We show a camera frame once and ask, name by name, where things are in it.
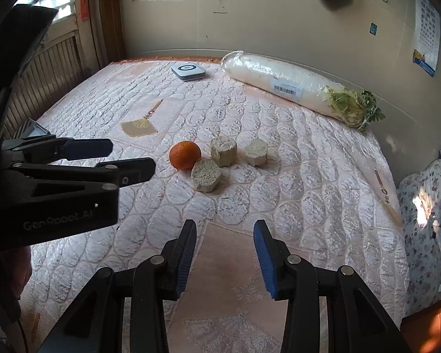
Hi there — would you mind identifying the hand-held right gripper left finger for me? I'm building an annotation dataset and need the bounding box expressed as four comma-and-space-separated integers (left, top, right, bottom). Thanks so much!
37, 219, 198, 353

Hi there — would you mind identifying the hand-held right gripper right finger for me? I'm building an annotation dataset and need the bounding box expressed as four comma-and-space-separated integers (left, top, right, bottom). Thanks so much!
253, 219, 412, 353

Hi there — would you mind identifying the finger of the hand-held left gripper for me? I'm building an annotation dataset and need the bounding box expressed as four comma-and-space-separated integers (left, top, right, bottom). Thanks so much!
11, 157, 157, 189
2, 136, 114, 163

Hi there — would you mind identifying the orange tangerine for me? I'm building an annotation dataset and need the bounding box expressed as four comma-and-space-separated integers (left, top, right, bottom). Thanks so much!
169, 140, 202, 171

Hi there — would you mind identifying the striped cardboard box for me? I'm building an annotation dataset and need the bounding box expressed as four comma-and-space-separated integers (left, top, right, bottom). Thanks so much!
19, 118, 53, 139

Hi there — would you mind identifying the person's left forearm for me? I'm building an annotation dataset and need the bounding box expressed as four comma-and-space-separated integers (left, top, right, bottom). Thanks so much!
0, 246, 32, 317

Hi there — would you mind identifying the pale round cut chunk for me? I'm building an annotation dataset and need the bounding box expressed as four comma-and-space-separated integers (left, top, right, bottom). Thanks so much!
244, 139, 269, 167
210, 136, 238, 167
191, 158, 223, 193

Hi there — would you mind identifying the pink quilted bedspread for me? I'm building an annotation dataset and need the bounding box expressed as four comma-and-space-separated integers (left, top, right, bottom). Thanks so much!
18, 57, 408, 353

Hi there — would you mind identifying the wooden slatted panel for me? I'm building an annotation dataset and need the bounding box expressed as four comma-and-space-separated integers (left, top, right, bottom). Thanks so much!
2, 31, 85, 136

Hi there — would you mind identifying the white square electronic device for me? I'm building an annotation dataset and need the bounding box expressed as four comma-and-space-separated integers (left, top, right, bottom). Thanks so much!
171, 62, 208, 82

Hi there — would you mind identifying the floral cloth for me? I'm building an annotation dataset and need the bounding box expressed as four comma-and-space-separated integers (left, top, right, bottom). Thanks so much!
395, 147, 441, 317

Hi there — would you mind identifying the plastic-wrapped white radish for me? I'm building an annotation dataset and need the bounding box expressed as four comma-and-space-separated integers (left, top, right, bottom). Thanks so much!
220, 51, 386, 132

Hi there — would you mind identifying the wall calendar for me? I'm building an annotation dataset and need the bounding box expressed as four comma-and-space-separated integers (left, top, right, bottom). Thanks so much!
412, 0, 441, 78

